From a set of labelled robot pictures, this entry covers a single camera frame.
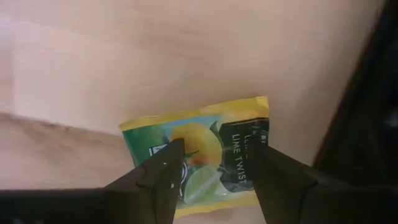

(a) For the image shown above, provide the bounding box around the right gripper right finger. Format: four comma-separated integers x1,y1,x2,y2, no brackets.
248,142,398,224

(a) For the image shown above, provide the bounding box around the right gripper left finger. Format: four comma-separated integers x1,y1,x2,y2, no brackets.
0,138,187,224

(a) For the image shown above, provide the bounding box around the green yellow tea packet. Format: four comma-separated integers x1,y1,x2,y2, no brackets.
118,96,270,220

